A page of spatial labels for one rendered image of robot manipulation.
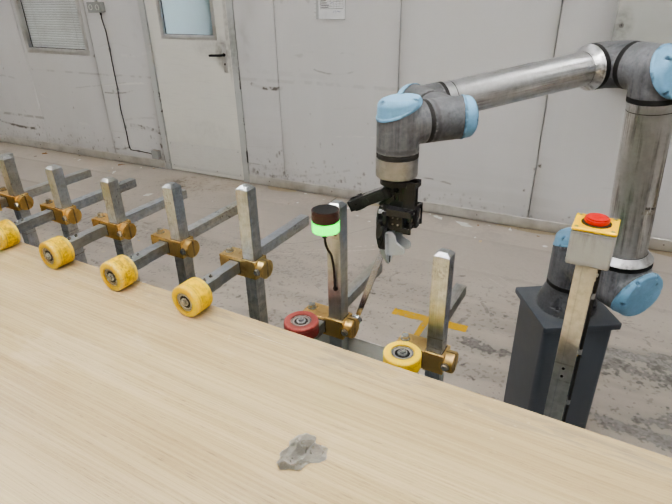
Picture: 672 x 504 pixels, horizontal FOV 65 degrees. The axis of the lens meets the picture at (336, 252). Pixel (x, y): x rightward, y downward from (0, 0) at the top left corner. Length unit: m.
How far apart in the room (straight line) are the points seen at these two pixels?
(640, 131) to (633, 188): 0.15
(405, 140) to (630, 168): 0.68
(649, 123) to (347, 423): 1.02
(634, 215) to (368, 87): 2.74
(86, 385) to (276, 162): 3.61
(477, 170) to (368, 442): 3.13
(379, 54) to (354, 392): 3.18
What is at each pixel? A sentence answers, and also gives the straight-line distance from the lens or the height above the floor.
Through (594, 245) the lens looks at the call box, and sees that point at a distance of 0.98.
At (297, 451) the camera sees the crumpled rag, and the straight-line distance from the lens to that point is 0.93.
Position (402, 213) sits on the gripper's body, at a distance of 1.14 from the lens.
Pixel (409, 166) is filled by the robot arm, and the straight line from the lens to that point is 1.12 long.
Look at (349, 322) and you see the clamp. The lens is 1.28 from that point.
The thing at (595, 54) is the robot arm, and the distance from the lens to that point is 1.55.
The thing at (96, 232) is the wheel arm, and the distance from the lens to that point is 1.70.
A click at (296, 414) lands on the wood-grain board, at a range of 1.00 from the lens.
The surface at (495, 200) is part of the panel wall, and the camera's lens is 3.96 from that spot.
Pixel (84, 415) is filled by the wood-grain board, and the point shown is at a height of 0.90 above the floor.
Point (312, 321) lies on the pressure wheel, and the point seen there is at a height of 0.91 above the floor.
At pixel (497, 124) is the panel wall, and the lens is 3.81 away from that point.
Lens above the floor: 1.60
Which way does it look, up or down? 27 degrees down
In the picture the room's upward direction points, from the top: 1 degrees counter-clockwise
